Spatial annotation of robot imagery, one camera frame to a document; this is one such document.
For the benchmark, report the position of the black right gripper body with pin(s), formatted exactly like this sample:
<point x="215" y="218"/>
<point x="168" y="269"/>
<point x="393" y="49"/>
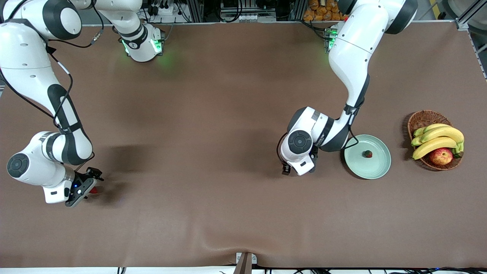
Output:
<point x="83" y="176"/>

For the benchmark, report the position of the red strawberry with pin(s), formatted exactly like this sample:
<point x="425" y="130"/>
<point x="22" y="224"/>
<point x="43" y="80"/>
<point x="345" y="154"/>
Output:
<point x="95" y="191"/>
<point x="367" y="153"/>

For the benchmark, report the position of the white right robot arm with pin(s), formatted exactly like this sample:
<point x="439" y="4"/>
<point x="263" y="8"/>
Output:
<point x="23" y="49"/>

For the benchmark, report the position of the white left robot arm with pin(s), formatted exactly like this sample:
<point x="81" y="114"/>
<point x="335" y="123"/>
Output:
<point x="354" y="49"/>

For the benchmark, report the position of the pale green plate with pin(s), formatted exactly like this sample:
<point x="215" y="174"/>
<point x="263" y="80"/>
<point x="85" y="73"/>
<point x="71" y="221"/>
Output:
<point x="369" y="167"/>

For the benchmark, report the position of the brown table cover mat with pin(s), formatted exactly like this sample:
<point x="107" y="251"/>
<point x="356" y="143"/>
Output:
<point x="205" y="114"/>

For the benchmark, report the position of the brown wicker basket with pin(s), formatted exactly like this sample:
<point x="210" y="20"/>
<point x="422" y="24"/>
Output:
<point x="422" y="118"/>

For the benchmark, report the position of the greenish yellow banana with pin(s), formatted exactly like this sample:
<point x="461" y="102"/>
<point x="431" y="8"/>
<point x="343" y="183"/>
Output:
<point x="433" y="126"/>

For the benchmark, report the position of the red yellow apple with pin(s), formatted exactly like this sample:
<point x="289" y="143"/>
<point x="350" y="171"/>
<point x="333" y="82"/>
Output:
<point x="440" y="156"/>

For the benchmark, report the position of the bag of orange buns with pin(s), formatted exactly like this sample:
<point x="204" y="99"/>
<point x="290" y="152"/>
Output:
<point x="323" y="11"/>

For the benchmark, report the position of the white terminal block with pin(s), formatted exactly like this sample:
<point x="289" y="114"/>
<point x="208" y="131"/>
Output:
<point x="251" y="17"/>

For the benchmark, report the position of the white power strip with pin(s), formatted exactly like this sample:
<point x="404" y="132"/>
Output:
<point x="165" y="10"/>

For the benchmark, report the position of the small metal table bracket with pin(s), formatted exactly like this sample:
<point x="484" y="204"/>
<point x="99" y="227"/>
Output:
<point x="239" y="258"/>

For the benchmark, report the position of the grey brown support post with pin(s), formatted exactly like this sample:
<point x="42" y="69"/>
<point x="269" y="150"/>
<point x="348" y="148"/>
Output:
<point x="243" y="266"/>

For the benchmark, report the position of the aluminium frame strut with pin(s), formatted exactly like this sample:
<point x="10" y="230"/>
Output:
<point x="196" y="9"/>
<point x="466" y="19"/>

